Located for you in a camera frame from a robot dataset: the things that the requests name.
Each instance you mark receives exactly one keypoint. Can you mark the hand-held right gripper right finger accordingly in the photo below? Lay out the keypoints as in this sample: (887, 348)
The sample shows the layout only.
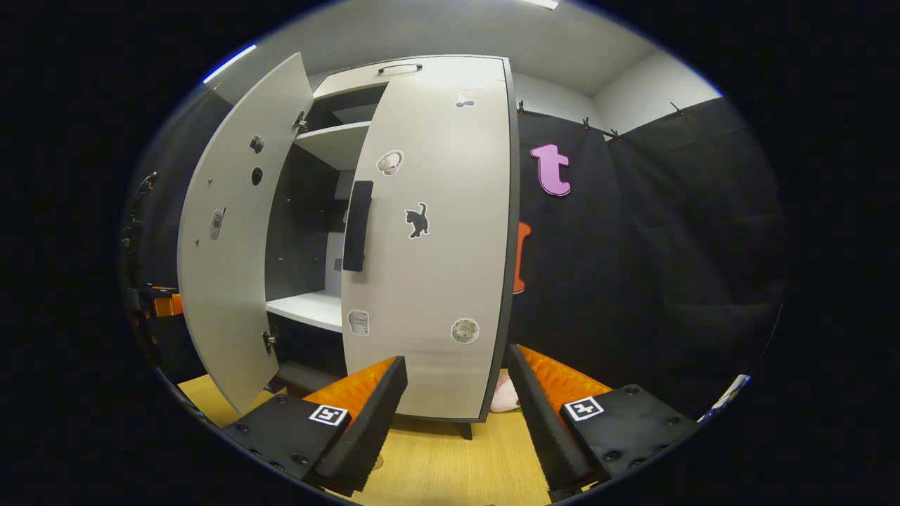
(541, 436)

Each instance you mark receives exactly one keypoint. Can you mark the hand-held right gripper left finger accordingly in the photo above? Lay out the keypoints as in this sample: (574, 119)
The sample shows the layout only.
(373, 436)

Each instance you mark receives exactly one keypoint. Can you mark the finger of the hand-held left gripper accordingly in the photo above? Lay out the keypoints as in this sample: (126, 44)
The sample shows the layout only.
(169, 306)

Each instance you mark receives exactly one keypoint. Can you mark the pale pink soft object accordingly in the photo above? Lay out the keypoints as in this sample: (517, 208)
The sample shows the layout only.
(503, 400)

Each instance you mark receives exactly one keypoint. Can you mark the grey cabinet door with stickers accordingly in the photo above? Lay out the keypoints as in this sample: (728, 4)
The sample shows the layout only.
(232, 295)

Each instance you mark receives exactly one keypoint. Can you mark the white cabinet shelf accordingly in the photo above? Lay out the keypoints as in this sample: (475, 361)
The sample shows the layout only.
(337, 144)
(309, 309)

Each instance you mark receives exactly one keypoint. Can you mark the grey white cabinet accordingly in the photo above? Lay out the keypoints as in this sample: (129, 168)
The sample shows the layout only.
(309, 232)

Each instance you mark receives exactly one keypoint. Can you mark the black backdrop cloth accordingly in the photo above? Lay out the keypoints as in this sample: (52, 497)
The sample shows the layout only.
(633, 281)

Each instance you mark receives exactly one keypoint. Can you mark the pale printed sheet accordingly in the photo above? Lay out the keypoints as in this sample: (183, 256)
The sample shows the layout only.
(728, 397)

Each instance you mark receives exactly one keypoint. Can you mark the long ceiling light strip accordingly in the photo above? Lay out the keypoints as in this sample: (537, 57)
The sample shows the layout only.
(541, 3)

